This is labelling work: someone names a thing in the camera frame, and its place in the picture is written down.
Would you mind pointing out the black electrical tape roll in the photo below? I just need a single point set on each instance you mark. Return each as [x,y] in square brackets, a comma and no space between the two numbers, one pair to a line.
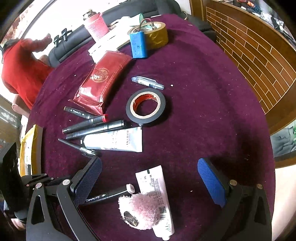
[140,96]

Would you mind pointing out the pink fluffy hair clip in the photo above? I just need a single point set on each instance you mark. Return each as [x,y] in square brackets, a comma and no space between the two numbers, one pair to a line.
[139,211]

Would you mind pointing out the white capped black marker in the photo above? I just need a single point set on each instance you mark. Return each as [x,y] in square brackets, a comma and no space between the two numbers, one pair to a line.
[126,190]

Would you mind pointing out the red foil pouch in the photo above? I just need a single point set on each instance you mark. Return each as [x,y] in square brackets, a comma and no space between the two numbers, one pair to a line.
[93,92]

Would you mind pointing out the person in red coat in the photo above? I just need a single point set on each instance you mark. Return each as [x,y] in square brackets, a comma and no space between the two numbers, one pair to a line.
[23,74]

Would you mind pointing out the black leather sofa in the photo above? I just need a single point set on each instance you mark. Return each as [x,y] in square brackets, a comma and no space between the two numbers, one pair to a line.
[66,45]

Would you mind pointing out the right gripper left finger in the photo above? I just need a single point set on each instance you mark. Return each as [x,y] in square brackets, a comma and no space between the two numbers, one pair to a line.
[70,193]

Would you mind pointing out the white paper booklet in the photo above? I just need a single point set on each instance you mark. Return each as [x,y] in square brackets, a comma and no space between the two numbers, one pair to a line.
[116,38]

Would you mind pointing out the purple velvet table cloth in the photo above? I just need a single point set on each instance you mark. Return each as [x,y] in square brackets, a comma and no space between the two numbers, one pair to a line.
[211,111]

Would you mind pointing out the black ballpoint pen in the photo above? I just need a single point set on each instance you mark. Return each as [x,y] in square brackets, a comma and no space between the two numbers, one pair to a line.
[81,149]

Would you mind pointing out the blue battery pack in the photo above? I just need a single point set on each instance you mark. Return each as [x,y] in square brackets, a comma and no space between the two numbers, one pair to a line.
[138,45]

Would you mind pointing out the gold lined white box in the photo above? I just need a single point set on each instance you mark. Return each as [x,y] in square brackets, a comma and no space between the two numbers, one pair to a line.
[31,151]

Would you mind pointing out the white L'Occitane cream tube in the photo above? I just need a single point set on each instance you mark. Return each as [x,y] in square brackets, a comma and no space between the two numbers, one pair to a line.
[129,140]

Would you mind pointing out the yellow capped black marker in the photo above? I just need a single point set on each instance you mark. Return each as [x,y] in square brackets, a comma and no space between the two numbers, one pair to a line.
[97,129]

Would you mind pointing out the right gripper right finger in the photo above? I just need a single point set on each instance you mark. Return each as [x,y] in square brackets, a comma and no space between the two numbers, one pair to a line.
[245,213]

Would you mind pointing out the framed wall picture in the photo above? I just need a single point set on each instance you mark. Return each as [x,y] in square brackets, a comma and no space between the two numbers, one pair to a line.
[18,17]

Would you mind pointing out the small black marker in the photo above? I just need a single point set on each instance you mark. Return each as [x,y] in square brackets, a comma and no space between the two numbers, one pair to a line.
[79,113]

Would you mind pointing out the red capped black marker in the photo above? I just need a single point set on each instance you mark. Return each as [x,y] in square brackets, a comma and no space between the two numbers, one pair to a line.
[85,124]

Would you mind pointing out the small silver tube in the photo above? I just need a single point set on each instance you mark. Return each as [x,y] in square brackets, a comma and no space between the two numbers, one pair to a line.
[147,82]

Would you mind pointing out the operator left hand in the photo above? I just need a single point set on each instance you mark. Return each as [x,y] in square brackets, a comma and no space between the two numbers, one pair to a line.
[18,224]

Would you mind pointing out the pink knitted bottle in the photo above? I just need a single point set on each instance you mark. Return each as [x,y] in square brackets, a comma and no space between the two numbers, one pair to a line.
[95,25]

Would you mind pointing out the yellow packing tape roll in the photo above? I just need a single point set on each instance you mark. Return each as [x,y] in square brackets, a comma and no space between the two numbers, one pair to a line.
[156,35]

